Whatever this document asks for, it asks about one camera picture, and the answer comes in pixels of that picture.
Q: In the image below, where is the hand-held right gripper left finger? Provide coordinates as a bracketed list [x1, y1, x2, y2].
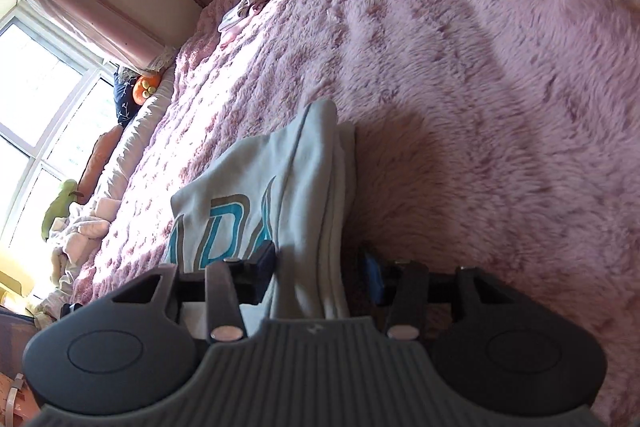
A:
[111, 240, 277, 342]

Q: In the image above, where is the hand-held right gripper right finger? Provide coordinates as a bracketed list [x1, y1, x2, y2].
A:
[361, 249, 522, 341]

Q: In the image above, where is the light blue sweatshirt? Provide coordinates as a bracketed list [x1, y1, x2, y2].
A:
[170, 99, 358, 342]

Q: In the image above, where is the crumpled pale pink cloth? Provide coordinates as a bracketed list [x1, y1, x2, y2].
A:
[37, 196, 121, 315]

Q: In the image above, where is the salmon pillow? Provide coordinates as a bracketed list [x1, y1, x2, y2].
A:
[76, 124, 124, 198]

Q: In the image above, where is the pink fluffy blanket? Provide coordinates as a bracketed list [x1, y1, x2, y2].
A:
[70, 0, 640, 427]

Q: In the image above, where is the green plush toy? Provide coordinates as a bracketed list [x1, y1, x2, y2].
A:
[41, 179, 85, 244]

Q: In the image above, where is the orange plush toy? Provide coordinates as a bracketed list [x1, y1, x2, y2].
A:
[131, 73, 162, 102]

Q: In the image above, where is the navy patterned pillow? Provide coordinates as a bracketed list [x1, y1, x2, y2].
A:
[113, 66, 147, 128]

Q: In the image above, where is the small white garment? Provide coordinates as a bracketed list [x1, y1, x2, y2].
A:
[218, 0, 274, 38]

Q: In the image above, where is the window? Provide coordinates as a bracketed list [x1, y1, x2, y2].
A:
[0, 0, 118, 253]

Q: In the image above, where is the pink curtain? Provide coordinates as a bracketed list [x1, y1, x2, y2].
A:
[0, 0, 177, 75]

